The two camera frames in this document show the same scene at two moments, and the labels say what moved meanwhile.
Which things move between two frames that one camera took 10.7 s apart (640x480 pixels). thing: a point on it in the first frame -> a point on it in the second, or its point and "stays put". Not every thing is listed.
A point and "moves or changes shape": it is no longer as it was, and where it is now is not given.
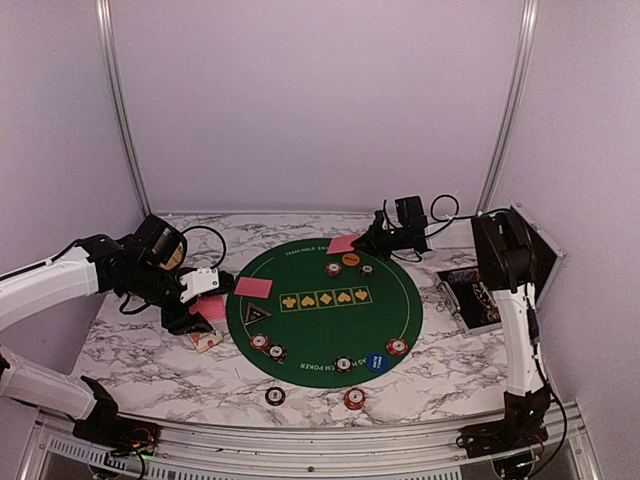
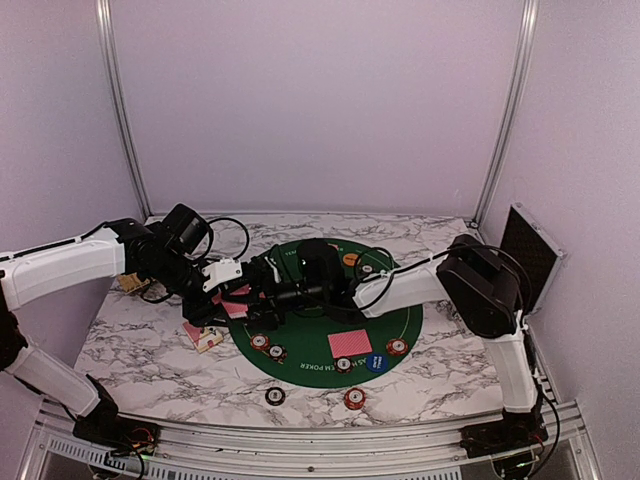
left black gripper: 187,325 -> 199,313
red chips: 397,346 stays put
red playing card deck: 212,307 moves or changes shape
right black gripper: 370,241 -> 271,314
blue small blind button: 377,363 stays put
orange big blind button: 350,259 stays put
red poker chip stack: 354,398 stays put
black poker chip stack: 274,396 stays put
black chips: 343,364 stays put
